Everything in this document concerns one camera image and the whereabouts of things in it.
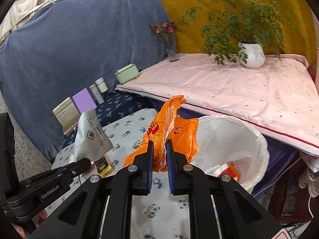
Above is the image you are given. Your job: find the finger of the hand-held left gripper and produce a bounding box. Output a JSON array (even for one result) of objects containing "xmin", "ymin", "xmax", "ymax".
[{"xmin": 57, "ymin": 158, "xmax": 92, "ymax": 180}]

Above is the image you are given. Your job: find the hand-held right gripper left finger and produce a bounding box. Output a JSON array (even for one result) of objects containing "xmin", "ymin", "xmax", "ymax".
[{"xmin": 29, "ymin": 141, "xmax": 155, "ymax": 239}]

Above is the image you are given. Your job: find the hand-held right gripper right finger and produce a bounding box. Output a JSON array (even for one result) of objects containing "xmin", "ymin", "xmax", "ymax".
[{"xmin": 166, "ymin": 139, "xmax": 285, "ymax": 239}]

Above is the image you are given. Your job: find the grey cloth pouch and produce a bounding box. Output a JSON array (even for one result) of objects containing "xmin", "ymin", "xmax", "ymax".
[{"xmin": 74, "ymin": 109, "xmax": 114, "ymax": 162}]

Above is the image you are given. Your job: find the orange plastic bag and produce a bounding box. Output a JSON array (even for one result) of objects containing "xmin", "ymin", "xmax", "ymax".
[{"xmin": 123, "ymin": 95, "xmax": 200, "ymax": 173}]

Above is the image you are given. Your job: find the red and white paper cup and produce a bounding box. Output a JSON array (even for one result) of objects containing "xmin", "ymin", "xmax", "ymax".
[{"xmin": 213, "ymin": 163, "xmax": 241, "ymax": 182}]

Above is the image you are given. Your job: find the bin with white liner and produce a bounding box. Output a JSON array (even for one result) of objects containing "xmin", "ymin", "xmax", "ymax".
[{"xmin": 189, "ymin": 115, "xmax": 270, "ymax": 196}]

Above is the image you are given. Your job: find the person's left hand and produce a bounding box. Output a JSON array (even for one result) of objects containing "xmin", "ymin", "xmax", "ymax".
[{"xmin": 10, "ymin": 209, "xmax": 49, "ymax": 239}]

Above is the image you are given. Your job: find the gold and black small box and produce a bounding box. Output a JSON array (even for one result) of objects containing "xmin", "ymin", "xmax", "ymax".
[{"xmin": 96, "ymin": 155, "xmax": 115, "ymax": 178}]

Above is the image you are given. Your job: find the panda printed tablecloth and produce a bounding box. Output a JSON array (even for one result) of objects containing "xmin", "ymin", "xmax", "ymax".
[{"xmin": 51, "ymin": 108, "xmax": 192, "ymax": 239}]

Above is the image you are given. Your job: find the beige open box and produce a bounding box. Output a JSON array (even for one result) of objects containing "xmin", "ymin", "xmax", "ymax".
[{"xmin": 53, "ymin": 97, "xmax": 81, "ymax": 133}]

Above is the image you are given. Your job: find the purple card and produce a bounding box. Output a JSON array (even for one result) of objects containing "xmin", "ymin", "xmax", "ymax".
[{"xmin": 72, "ymin": 88, "xmax": 96, "ymax": 115}]

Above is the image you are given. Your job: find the navy printed cloth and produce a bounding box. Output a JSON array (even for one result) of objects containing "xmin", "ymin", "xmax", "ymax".
[{"xmin": 63, "ymin": 91, "xmax": 160, "ymax": 145}]

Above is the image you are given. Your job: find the white tube bottle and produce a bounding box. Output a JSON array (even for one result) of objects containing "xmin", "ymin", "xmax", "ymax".
[{"xmin": 89, "ymin": 84, "xmax": 104, "ymax": 104}]

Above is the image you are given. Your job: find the white jar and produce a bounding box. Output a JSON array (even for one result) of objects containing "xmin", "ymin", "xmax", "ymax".
[{"xmin": 95, "ymin": 77, "xmax": 108, "ymax": 93}]

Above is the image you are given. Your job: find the pink padded sheet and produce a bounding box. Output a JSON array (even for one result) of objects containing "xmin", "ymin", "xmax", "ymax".
[{"xmin": 115, "ymin": 53, "xmax": 319, "ymax": 157}]

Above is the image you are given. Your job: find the green tissue box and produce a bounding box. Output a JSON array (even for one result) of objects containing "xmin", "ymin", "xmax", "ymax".
[{"xmin": 114, "ymin": 64, "xmax": 139, "ymax": 84}]

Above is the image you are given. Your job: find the brown wooden stool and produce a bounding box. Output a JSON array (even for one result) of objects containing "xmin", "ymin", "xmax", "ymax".
[{"xmin": 268, "ymin": 152, "xmax": 318, "ymax": 223}]

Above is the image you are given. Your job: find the blue-grey cloth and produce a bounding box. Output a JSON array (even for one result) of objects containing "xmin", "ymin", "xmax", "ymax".
[{"xmin": 0, "ymin": 0, "xmax": 172, "ymax": 161}]

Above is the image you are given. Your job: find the glass vase with pink flowers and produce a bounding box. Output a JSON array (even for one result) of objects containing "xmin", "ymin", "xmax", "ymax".
[{"xmin": 149, "ymin": 22, "xmax": 180, "ymax": 63}]

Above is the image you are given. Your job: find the black phone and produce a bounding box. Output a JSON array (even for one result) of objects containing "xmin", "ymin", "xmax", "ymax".
[{"xmin": 281, "ymin": 179, "xmax": 298, "ymax": 216}]

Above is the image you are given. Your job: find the green plant in white pot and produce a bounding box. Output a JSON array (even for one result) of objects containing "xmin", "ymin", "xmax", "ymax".
[{"xmin": 178, "ymin": 0, "xmax": 297, "ymax": 69}]

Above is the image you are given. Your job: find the white plastic object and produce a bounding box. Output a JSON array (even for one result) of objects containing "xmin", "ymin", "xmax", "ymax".
[{"xmin": 298, "ymin": 166, "xmax": 319, "ymax": 198}]

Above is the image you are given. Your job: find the white cable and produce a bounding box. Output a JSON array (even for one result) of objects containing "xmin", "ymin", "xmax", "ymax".
[{"xmin": 308, "ymin": 194, "xmax": 315, "ymax": 218}]

